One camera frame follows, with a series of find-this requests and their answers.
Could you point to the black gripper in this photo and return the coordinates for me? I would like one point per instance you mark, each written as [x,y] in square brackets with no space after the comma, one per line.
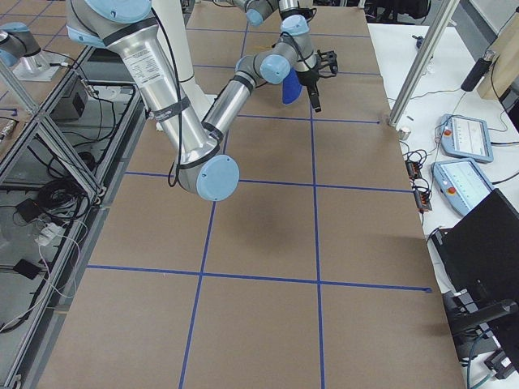
[309,77]

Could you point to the blue towel grey trim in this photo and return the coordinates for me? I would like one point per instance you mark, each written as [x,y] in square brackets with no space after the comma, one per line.
[291,88]

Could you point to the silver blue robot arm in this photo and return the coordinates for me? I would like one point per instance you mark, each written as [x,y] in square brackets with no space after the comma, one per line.
[150,38]
[21,52]

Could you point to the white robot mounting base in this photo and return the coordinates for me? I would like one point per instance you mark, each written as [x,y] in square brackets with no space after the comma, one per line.
[171,17]

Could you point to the brown table mat blue grid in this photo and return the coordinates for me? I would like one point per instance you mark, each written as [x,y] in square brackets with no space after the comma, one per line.
[314,273]

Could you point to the black monitor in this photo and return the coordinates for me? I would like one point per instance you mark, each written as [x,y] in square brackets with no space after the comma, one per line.
[480,255]

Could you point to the teach pendant near post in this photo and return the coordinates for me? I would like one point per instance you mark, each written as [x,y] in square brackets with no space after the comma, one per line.
[461,136]

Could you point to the grey aluminium frame post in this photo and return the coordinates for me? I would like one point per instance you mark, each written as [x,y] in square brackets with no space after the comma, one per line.
[424,55]

